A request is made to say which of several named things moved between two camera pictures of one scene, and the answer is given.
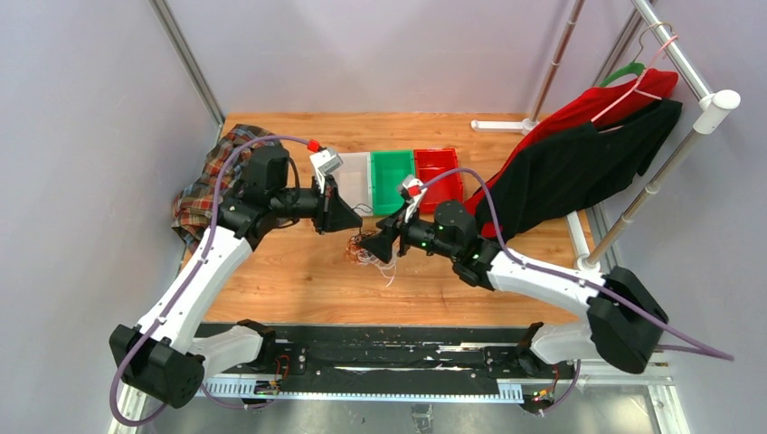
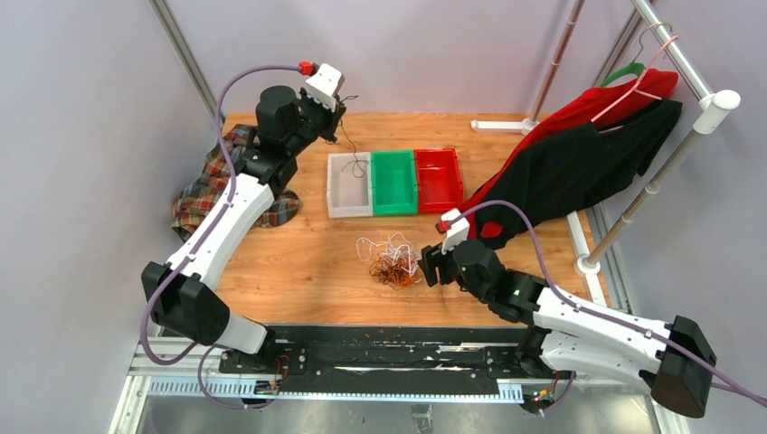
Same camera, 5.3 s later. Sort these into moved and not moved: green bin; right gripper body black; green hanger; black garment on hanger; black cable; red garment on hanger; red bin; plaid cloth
Moved: right gripper body black; black cable
Not moved: green hanger; black garment on hanger; plaid cloth; red bin; red garment on hanger; green bin
